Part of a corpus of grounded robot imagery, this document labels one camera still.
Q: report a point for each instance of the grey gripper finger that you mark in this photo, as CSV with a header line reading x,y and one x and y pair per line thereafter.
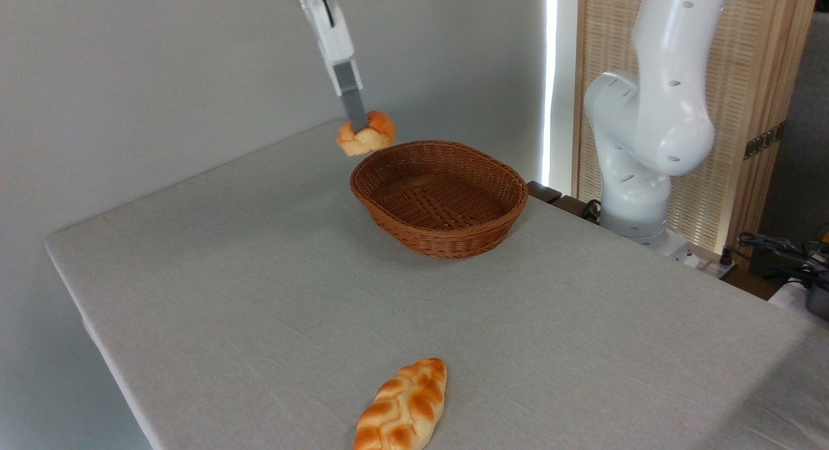
x,y
352,97

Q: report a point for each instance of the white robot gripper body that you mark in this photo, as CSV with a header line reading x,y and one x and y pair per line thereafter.
x,y
327,29

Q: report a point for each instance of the round knotted bread roll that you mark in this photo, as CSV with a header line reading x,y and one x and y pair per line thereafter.
x,y
372,139

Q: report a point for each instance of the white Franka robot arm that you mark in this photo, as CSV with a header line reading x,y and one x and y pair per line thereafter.
x,y
654,113

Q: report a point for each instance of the brown wicker basket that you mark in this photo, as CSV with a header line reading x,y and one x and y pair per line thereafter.
x,y
447,201

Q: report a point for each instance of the long braided bread loaf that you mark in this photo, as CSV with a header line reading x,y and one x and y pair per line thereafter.
x,y
405,408

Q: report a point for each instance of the dark wooden table edge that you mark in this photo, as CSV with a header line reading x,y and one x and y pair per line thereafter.
x,y
560,201

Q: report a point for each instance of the grey tablecloth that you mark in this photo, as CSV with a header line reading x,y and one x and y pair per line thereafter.
x,y
518,346

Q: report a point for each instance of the black screen hinge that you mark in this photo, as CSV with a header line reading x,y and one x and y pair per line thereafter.
x,y
763,142

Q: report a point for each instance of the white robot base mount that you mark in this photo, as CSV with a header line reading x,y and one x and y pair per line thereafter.
x,y
673,246

